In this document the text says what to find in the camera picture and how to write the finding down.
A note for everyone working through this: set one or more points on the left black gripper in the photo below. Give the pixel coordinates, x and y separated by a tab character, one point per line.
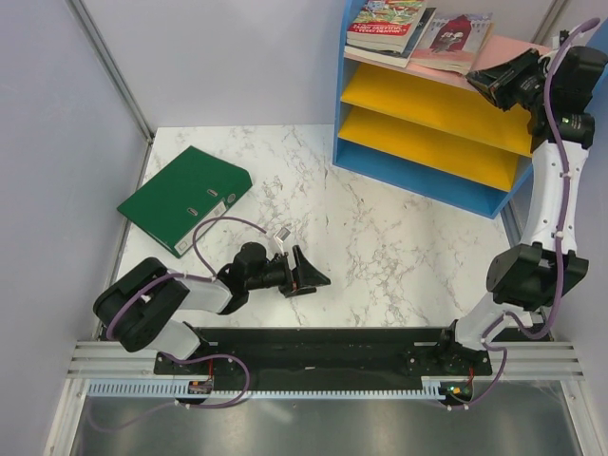
305	275

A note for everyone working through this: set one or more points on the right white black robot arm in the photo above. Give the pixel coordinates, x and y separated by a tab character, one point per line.
544	265

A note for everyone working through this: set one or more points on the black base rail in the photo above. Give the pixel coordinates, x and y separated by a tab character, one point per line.
311	359

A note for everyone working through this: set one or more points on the red and pink castle book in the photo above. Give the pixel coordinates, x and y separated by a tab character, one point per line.
453	42

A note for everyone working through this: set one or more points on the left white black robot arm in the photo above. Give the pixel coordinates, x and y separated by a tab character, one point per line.
138	310

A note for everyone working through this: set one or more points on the aluminium corner post right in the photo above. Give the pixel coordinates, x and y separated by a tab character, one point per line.
550	17

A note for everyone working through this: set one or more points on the aluminium corner post left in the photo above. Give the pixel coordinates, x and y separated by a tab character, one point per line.
110	66

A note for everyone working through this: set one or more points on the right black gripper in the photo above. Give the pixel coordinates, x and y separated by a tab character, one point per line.
503	77

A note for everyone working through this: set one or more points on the red Treehouse book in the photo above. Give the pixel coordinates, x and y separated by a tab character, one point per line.
385	25

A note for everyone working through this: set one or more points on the aluminium corner post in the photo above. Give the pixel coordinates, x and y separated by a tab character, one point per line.
550	17
110	66

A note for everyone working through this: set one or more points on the blue Nineteen Eighty-Four book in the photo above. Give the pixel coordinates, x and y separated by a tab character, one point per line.
394	59

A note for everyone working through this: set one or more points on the colourful wooden bookshelf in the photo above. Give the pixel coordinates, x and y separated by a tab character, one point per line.
429	132

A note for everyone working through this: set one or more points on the white slotted cable duct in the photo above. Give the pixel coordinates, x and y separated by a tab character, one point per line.
191	389

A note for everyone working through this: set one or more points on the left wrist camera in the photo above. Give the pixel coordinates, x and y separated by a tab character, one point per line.
279	239

